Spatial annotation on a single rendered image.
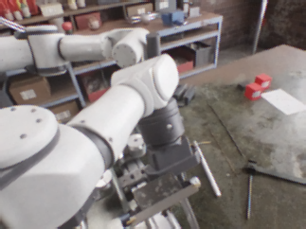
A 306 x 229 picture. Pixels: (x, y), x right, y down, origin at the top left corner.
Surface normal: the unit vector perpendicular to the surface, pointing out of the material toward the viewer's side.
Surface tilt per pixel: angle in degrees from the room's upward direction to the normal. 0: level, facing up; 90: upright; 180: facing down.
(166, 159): 60
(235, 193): 0
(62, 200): 88
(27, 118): 6
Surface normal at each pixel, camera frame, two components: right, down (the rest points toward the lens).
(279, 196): -0.08, -0.78
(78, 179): 0.74, 0.37
